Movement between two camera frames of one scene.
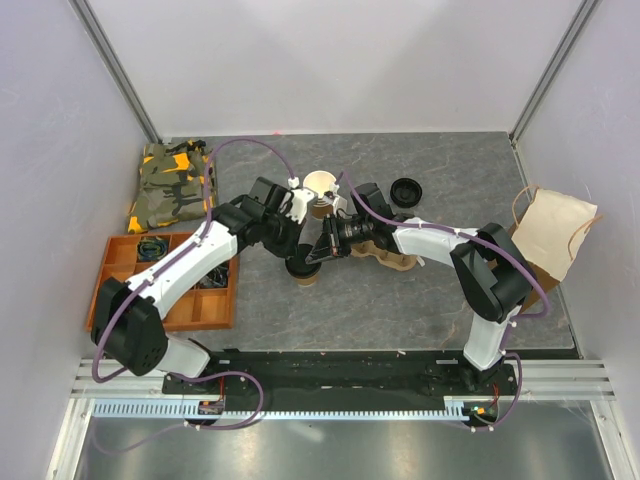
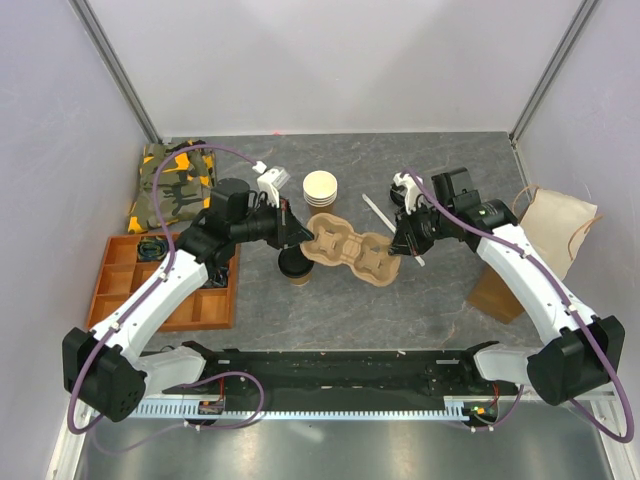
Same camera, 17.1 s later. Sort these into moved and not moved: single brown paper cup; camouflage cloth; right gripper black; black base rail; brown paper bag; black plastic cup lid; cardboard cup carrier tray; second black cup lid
Moved: cardboard cup carrier tray; black plastic cup lid; single brown paper cup; right gripper black
Not moved: second black cup lid; brown paper bag; black base rail; camouflage cloth
